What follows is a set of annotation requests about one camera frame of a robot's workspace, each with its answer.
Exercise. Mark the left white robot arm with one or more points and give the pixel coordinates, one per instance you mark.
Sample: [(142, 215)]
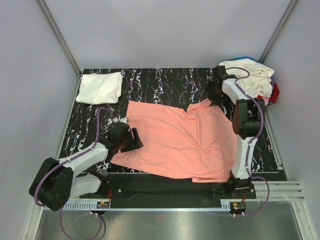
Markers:
[(58, 180)]

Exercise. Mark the slotted grey cable duct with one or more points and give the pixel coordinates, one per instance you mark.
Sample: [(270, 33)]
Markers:
[(93, 205)]

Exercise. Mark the aluminium frame post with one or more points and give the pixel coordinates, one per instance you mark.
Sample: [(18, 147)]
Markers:
[(61, 40), (278, 29)]

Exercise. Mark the right aluminium frame post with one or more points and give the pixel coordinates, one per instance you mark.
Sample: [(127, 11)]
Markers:
[(278, 29)]

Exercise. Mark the crumpled cream t shirt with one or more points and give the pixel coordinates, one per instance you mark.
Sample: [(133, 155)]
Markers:
[(259, 81)]

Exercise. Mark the left aluminium frame post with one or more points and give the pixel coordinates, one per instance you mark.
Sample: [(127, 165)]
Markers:
[(61, 40)]

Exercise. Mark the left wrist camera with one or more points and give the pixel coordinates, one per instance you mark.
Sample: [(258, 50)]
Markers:
[(120, 128)]

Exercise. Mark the pink garment in pile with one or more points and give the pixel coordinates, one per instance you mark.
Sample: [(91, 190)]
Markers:
[(266, 100)]

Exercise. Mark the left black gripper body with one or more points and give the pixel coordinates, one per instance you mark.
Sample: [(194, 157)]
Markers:
[(128, 141)]

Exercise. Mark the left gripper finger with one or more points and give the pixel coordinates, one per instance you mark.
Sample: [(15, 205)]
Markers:
[(136, 139), (128, 148)]

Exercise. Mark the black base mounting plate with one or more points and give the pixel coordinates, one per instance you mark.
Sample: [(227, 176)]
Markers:
[(148, 191)]

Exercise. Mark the blue garment in pile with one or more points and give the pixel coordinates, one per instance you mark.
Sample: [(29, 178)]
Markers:
[(245, 57)]

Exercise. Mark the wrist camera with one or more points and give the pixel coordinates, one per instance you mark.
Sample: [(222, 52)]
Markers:
[(120, 128), (221, 73)]

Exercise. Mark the folded white t shirt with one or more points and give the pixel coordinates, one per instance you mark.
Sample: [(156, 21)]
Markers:
[(97, 89)]

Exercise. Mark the salmon pink t shirt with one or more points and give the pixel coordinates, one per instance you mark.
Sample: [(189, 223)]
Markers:
[(197, 143)]

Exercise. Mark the right aluminium rail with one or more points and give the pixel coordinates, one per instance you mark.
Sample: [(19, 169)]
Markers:
[(270, 163)]

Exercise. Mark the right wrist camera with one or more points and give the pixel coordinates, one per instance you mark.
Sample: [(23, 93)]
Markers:
[(221, 73)]

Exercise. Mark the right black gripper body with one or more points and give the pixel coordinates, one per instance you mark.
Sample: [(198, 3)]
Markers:
[(213, 95)]

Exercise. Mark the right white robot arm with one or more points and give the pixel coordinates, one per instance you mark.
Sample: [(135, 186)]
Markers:
[(247, 123)]

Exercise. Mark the red garment in pile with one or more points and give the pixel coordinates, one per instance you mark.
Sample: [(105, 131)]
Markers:
[(275, 94)]

